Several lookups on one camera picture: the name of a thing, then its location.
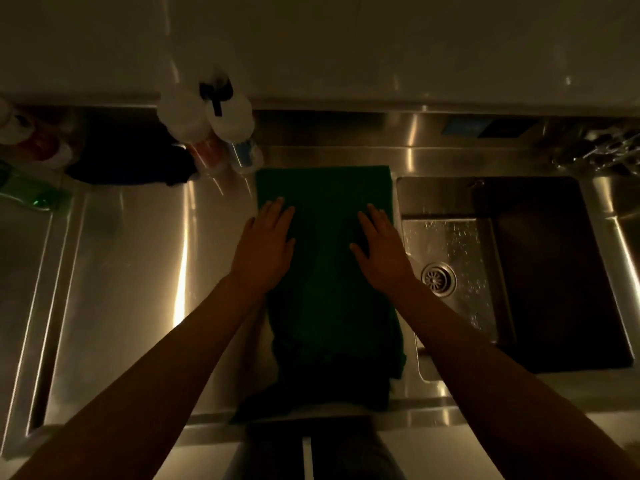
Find green cloth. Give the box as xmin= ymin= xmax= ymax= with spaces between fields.
xmin=229 ymin=165 xmax=407 ymax=425

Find blue sponge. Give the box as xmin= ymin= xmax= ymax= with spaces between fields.
xmin=442 ymin=117 xmax=493 ymax=137

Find green plastic bottle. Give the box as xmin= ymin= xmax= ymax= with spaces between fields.
xmin=0 ymin=161 xmax=73 ymax=212

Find person's right hand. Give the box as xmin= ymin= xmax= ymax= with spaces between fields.
xmin=349 ymin=204 xmax=417 ymax=296

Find white cap clear bottle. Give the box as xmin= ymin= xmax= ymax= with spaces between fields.
xmin=205 ymin=92 xmax=265 ymax=175

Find person's right forearm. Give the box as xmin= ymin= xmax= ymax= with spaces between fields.
xmin=385 ymin=276 xmax=640 ymax=480

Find black cloth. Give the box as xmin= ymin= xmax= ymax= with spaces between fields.
xmin=65 ymin=126 xmax=199 ymax=187

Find steel sink basin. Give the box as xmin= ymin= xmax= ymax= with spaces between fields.
xmin=396 ymin=175 xmax=635 ymax=383

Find black pump nozzle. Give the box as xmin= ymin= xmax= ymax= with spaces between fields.
xmin=199 ymin=80 xmax=234 ymax=117

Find round sink drain strainer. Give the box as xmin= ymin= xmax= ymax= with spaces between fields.
xmin=421 ymin=262 xmax=457 ymax=298

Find white and red container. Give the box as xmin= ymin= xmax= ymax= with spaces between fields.
xmin=0 ymin=99 xmax=76 ymax=170

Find bunch of metal utensils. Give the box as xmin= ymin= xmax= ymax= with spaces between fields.
xmin=550 ymin=126 xmax=640 ymax=177

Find person's dark trousers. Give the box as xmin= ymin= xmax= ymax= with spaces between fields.
xmin=222 ymin=417 xmax=407 ymax=480

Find person's left hand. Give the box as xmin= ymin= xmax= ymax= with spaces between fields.
xmin=229 ymin=197 xmax=297 ymax=296

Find person's left forearm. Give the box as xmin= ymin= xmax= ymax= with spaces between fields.
xmin=10 ymin=275 xmax=266 ymax=480

